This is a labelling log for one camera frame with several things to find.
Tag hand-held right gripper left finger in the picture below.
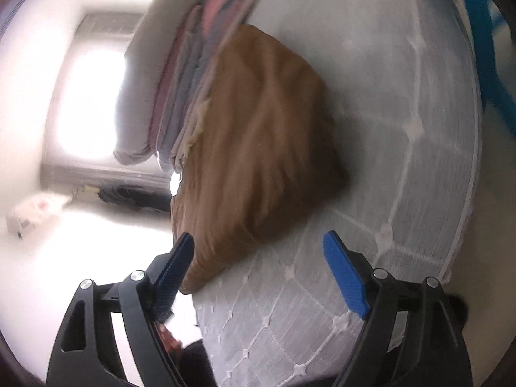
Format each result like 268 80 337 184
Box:
46 232 195 387

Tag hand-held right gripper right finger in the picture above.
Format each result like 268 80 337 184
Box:
322 230 474 387

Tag brown coat with fleece collar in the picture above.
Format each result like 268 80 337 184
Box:
169 23 351 296

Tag hanging dark clothes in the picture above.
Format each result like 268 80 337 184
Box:
99 184 172 213

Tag person's black trouser leg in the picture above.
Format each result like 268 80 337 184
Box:
177 339 220 387

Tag bed with grey quilted cover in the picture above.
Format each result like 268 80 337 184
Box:
191 0 484 387

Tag white object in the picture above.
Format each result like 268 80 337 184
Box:
6 193 70 235

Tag maroon folded blanket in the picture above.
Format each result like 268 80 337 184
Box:
149 4 202 158

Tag blue-grey folded blanket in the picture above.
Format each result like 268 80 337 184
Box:
159 28 220 166

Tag grey folded duvet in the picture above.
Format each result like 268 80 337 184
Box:
113 0 220 166

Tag bright window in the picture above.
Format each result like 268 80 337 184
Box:
52 32 135 162

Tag pink folded blanket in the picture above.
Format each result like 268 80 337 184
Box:
202 0 244 38

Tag blue plastic stool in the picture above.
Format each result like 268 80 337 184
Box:
455 0 516 114

